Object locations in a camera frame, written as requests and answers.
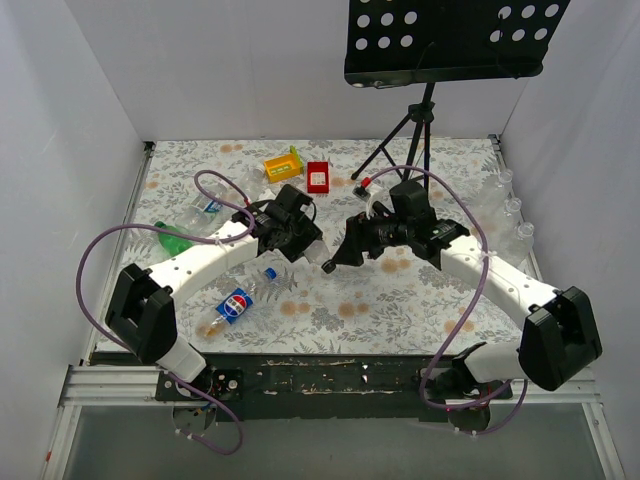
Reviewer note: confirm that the black music stand tripod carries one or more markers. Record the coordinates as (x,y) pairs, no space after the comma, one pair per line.
(393,44)

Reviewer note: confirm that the large clear bottle white cap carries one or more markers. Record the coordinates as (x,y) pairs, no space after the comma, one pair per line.
(252,183)

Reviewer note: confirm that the yellow plastic bin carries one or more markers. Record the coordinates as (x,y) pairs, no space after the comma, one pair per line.
(283,168)

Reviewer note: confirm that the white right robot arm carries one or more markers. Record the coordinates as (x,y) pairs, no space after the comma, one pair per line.
(559,331)

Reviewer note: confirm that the clear Pepsi bottle black cap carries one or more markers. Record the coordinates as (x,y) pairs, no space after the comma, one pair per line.
(317,253)

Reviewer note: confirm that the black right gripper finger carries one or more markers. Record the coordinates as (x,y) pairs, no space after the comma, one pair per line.
(354,228)
(350,253)

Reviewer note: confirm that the clear bottle green-blue label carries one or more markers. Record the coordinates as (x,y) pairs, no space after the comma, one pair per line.
(203,202)

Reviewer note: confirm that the green plastic bin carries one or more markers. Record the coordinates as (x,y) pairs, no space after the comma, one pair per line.
(297,155)

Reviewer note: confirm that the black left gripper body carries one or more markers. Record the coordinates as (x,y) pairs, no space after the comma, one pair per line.
(302,241)

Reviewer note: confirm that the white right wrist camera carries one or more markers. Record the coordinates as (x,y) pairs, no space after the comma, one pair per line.
(369,191)

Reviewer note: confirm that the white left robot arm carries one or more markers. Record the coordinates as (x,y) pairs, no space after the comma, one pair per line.
(142,308)

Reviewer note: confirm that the clear bottle blue cap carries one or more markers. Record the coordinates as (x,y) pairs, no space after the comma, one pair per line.
(236,304)

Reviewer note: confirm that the green plastic bottle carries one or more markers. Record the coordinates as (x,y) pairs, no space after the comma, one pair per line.
(171,244)

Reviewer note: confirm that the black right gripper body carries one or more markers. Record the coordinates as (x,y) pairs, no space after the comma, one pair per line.
(356,236)

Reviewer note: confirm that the aluminium frame rail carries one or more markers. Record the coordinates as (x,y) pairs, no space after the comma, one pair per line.
(86,385)

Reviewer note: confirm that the red plastic bin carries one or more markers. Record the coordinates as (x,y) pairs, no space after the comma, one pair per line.
(318,181)

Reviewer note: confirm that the large clear crumpled bottle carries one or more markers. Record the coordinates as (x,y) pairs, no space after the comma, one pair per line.
(196,222)

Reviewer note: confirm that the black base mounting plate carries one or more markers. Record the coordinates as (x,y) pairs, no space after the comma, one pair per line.
(280,386)

